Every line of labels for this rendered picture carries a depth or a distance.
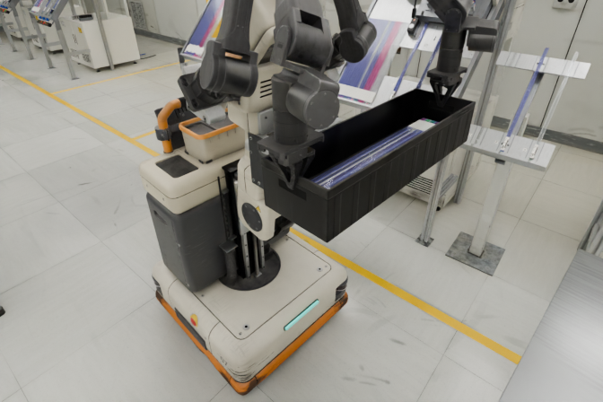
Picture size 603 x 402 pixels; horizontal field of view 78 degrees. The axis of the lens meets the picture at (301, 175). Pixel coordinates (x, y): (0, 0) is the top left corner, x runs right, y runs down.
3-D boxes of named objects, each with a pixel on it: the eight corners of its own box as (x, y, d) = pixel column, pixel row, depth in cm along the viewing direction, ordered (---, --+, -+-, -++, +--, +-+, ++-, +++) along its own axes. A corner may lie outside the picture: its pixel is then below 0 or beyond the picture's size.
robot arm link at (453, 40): (446, 20, 95) (441, 23, 91) (475, 21, 92) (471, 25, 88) (441, 48, 99) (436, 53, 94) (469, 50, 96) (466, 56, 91)
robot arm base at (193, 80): (218, 67, 94) (175, 78, 87) (232, 52, 87) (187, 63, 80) (233, 100, 94) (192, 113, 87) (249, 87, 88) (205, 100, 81)
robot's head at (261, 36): (219, 28, 96) (239, -18, 84) (279, 18, 109) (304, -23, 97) (248, 74, 95) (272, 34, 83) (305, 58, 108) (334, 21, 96)
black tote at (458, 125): (410, 124, 112) (415, 87, 106) (467, 141, 102) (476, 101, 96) (264, 205, 78) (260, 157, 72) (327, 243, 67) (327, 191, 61)
